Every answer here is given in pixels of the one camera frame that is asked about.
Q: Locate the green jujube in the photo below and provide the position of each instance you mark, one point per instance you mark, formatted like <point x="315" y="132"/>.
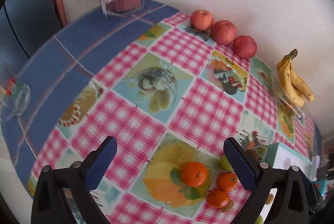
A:
<point x="225" y="165"/>
<point x="259" y="220"/>

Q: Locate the red apple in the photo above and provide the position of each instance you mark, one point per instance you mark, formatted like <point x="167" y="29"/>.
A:
<point x="223" y="32"/>
<point x="244" y="47"/>

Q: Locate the banana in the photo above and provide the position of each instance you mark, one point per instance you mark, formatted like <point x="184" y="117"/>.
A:
<point x="284" y="76"/>
<point x="297" y="81"/>

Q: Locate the lower banana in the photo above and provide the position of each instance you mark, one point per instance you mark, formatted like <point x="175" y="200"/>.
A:
<point x="284" y="76"/>

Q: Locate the orange tangerine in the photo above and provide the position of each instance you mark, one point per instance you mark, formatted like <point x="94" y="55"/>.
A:
<point x="194" y="174"/>

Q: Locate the white power strip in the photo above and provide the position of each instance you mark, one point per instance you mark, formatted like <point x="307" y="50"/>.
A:
<point x="315" y="166"/>

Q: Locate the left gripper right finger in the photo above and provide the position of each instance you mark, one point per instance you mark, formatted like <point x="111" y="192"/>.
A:
<point x="259" y="178"/>

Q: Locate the small left apple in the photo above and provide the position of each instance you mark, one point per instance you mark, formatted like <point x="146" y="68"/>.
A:
<point x="201" y="20"/>

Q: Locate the middle red apple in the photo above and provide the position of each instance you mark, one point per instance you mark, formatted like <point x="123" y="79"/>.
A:
<point x="223" y="32"/>

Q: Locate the clear glass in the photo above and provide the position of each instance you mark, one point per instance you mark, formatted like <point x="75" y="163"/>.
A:
<point x="15" y="94"/>

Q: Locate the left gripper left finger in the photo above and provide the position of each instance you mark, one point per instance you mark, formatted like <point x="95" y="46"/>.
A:
<point x="50" y="204"/>

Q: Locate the white tray with teal rim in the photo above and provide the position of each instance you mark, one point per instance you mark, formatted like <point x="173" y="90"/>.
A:
<point x="289" y="163"/>

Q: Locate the checkered fruit tablecloth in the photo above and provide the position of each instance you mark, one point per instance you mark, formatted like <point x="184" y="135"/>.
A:
<point x="171" y="97"/>

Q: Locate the upper banana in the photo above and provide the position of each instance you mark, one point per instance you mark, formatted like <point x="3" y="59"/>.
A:
<point x="297" y="81"/>

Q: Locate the right red apple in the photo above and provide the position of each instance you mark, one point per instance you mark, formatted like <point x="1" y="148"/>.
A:
<point x="244" y="47"/>

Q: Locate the dark dried date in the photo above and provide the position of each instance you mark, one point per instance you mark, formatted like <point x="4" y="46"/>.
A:
<point x="253" y="154"/>

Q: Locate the small tan longan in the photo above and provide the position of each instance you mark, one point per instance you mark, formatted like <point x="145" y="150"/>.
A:
<point x="270" y="199"/>

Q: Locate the brown walnut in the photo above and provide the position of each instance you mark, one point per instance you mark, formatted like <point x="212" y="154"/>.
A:
<point x="227" y="207"/>

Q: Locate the clear plastic fruit container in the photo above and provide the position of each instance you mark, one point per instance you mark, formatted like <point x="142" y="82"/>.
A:
<point x="282" y="98"/>

